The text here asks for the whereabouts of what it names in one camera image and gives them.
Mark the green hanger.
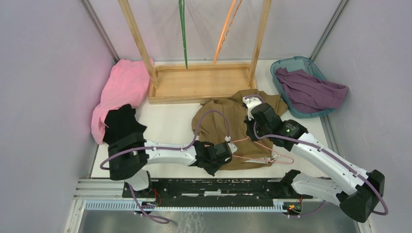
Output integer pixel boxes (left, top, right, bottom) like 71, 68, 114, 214
178, 0, 188, 69

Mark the teal plastic bin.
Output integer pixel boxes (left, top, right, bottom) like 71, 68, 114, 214
270, 56, 347, 118

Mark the wooden clothes rack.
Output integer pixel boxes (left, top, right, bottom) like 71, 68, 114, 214
119, 0, 272, 104

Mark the black garment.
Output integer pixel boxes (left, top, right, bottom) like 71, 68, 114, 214
103, 104, 147, 145

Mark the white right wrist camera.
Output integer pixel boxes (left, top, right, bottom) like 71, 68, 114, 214
242, 95, 264, 120

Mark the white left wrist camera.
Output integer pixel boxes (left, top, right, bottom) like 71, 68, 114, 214
225, 136, 238, 154

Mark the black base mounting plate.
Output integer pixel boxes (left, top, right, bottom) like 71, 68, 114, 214
135, 178, 312, 207

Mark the purple garment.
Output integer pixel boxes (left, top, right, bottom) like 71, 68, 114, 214
275, 68, 348, 114

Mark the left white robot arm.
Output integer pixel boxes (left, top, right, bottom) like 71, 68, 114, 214
100, 132, 238, 198

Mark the pink garment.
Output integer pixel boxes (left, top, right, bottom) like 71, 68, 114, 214
91, 59, 150, 145

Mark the pink thin hanger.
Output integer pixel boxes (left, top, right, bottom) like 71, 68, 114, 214
231, 137, 294, 165

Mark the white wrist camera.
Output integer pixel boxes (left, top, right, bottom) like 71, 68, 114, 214
242, 95, 264, 120
225, 136, 238, 154

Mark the orange wavy hanger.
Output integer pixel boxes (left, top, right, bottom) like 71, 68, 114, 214
212, 0, 243, 64

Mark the tan brown pleated skirt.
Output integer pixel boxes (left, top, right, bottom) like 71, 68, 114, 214
191, 89, 288, 170

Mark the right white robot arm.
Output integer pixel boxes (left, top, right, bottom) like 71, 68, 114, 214
243, 98, 389, 223

